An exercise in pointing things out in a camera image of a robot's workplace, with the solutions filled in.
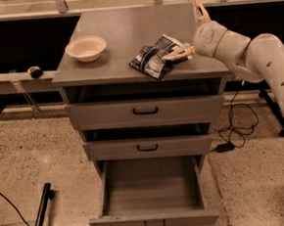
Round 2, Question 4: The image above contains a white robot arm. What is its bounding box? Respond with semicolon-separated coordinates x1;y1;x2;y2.
164;0;284;116

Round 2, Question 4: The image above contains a black caster table leg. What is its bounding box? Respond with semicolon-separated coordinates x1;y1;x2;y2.
259;88;284;137

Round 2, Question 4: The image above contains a black power adapter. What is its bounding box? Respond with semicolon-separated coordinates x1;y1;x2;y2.
215;143;235;153

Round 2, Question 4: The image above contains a black and yellow tape measure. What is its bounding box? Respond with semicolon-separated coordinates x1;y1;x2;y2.
27;67;43;78

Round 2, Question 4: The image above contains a grey drawer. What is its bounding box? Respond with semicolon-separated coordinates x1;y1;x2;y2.
66;95;223;130
82;134;212;161
90;155;219;226

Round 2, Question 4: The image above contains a middle grey drawer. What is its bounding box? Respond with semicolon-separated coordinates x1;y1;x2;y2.
82;134;212;161

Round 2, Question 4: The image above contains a grey rail frame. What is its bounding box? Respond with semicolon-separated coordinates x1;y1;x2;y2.
0;70;56;95

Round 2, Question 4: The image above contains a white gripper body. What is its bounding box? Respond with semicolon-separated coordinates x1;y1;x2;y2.
192;21;252;75

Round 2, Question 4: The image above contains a black metal stand leg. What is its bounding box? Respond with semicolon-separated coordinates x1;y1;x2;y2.
34;182;53;226

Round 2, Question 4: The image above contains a white bowl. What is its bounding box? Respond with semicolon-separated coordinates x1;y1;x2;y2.
66;35;107;63

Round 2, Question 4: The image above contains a blue chip bag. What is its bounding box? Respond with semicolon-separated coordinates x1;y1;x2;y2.
129;35;188;80

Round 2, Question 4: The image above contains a top grey drawer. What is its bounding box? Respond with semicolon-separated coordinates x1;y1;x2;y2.
66;95;223;130

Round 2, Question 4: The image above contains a bottom grey drawer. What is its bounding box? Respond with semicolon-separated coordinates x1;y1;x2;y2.
90;155;219;226

